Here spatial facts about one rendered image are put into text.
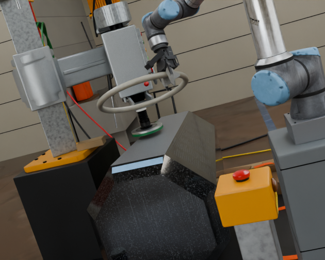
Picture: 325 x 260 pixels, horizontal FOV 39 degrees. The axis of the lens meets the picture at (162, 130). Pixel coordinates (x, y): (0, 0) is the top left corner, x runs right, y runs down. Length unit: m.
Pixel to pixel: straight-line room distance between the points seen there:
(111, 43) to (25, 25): 0.76
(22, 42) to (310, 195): 2.27
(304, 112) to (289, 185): 0.31
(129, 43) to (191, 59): 4.83
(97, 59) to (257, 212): 2.67
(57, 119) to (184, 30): 4.57
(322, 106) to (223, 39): 5.80
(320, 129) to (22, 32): 2.22
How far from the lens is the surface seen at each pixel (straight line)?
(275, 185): 1.03
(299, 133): 1.95
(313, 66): 1.95
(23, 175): 3.47
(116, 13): 2.90
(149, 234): 2.64
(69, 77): 3.47
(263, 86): 1.81
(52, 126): 3.45
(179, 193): 2.49
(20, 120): 8.60
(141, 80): 2.15
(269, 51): 1.81
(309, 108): 1.96
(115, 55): 2.92
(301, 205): 1.96
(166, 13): 2.16
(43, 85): 3.35
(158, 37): 2.23
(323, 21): 7.85
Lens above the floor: 1.44
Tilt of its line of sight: 12 degrees down
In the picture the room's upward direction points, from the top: 16 degrees counter-clockwise
